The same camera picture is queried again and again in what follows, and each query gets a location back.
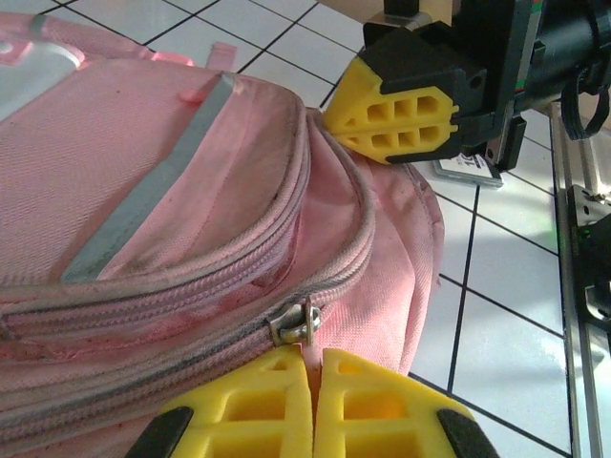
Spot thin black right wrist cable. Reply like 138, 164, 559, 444
558, 66, 611, 142

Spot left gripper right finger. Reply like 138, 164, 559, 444
314, 347, 500, 458

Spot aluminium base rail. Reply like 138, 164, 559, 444
548, 102, 611, 458

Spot pink backpack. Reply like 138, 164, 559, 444
0, 11, 445, 458

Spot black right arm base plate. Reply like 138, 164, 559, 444
565, 183, 611, 330

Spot black framed id card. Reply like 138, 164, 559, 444
432, 151, 506, 191

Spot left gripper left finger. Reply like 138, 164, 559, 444
126, 346, 315, 458

